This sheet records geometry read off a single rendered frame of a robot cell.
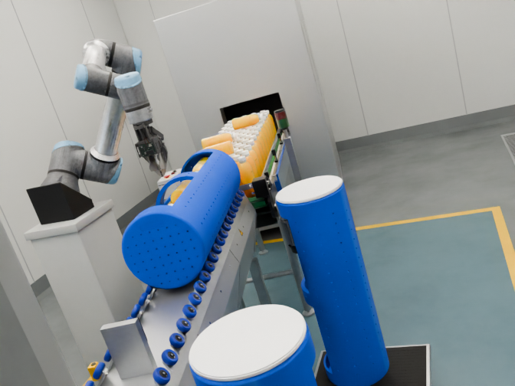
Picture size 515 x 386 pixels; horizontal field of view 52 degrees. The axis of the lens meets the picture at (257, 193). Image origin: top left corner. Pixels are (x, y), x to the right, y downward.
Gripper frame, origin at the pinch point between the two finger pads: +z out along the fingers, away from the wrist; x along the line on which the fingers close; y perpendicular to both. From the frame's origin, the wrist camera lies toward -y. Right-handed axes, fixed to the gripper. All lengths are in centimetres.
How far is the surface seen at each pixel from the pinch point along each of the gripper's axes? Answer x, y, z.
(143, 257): -6.6, 25.2, 21.0
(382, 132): 113, -465, 119
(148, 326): -5, 43, 37
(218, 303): 14, 27, 42
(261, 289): 9, -57, 84
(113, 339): -2, 68, 25
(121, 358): -2, 68, 30
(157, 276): -4.2, 25.3, 28.6
